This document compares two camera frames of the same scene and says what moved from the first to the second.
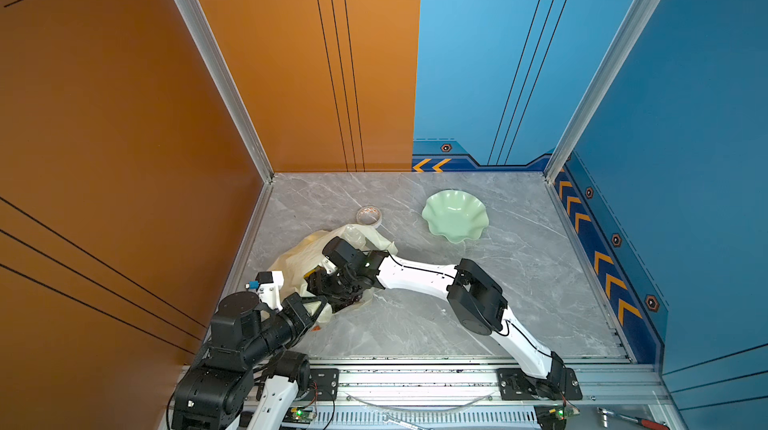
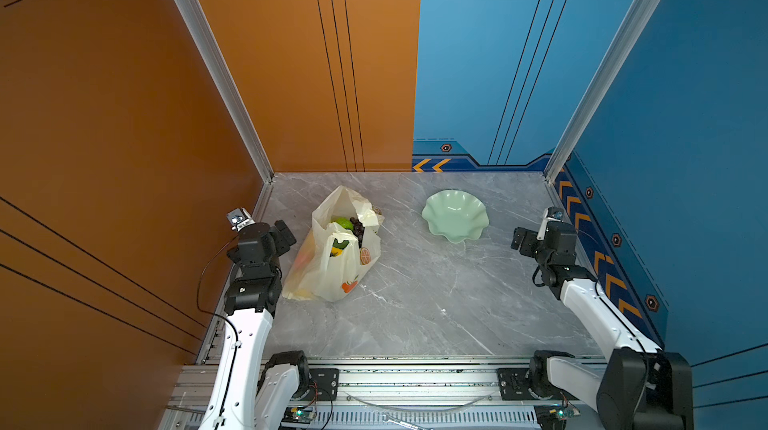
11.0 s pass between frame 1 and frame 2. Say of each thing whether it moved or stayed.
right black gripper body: moved
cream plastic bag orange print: moved
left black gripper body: moved
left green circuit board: stayed
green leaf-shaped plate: stayed
